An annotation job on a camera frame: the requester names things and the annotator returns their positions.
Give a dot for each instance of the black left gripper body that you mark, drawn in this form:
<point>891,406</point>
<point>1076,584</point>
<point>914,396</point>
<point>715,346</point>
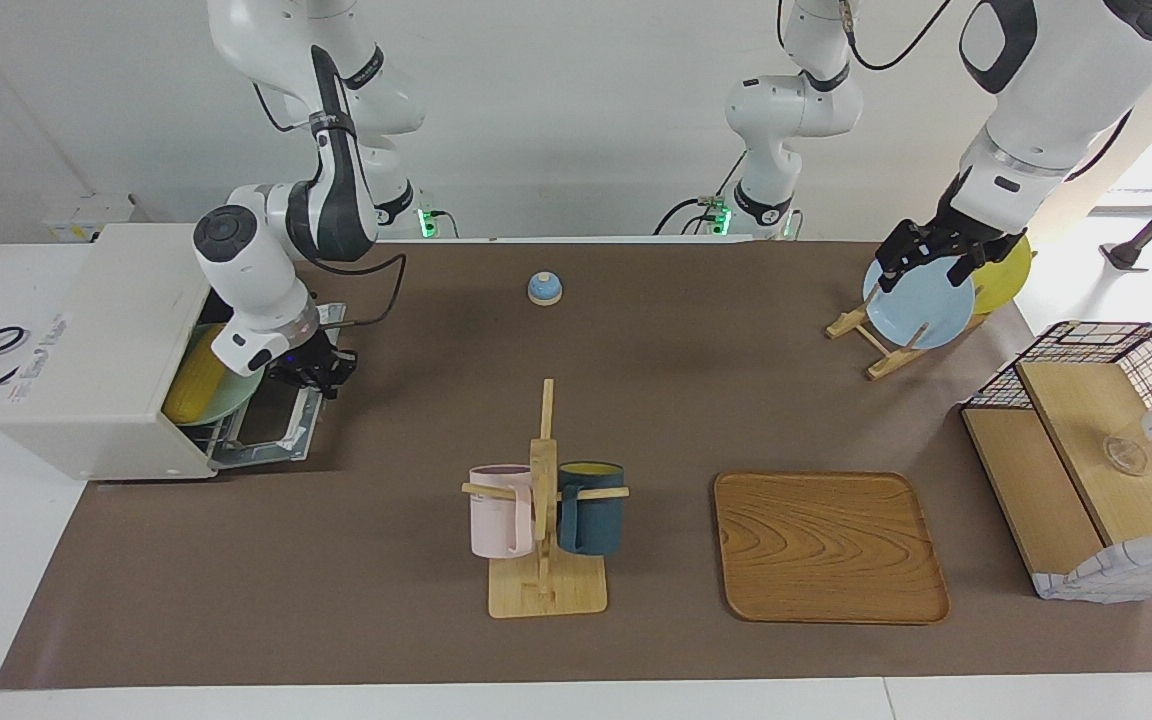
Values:
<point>966,240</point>

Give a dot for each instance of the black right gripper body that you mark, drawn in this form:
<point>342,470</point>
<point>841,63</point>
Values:
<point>316,360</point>

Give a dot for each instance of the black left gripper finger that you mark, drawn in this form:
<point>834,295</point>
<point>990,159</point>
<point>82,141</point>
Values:
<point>962,270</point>
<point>893,272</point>

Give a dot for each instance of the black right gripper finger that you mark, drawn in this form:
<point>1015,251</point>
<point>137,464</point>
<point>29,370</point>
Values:
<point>301,385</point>
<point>339,385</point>

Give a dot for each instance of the light green plate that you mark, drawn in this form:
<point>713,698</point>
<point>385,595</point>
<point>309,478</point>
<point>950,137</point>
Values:
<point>236,395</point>

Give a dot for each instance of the glass oven door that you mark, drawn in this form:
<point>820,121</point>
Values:
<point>256,458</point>

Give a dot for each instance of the yellow corn cob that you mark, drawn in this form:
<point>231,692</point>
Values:
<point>198,375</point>

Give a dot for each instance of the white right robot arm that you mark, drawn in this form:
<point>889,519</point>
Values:
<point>246,270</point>

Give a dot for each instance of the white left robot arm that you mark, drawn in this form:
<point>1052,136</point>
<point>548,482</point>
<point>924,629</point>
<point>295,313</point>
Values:
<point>1066,90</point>

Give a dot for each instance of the white toaster oven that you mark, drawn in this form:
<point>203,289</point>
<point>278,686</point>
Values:
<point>96,380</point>

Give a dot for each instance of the yellow plate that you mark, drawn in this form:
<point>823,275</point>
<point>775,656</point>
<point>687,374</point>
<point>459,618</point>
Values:
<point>1006,285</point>

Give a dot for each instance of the light blue plate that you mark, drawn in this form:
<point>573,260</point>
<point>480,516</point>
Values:
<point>921,315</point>

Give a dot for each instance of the wooden plate rack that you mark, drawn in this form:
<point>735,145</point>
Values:
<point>891,362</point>

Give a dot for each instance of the pink mug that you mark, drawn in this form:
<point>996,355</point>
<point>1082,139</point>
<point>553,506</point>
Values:
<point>498,515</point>

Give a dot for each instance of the brown table mat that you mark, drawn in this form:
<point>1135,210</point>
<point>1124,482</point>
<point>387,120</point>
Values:
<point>386,600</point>

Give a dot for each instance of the small blue call bell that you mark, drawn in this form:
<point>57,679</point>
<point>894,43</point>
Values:
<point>545,290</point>

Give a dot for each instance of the small clear glass dish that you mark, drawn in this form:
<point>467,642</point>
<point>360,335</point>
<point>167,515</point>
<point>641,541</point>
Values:
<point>1124,455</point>

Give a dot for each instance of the wooden serving tray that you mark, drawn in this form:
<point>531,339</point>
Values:
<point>826,545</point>

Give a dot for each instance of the dark blue mug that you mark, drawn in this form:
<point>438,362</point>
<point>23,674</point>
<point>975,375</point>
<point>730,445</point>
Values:
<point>596,520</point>

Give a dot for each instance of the wooden mug tree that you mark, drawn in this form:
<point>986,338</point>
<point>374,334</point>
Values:
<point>546,595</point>

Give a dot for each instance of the white checkered cloth liner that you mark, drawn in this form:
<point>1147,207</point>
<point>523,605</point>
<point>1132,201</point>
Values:
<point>1126,570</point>

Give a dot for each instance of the white wall socket box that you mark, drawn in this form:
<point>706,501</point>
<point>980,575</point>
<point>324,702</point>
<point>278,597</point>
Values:
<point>86,220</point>

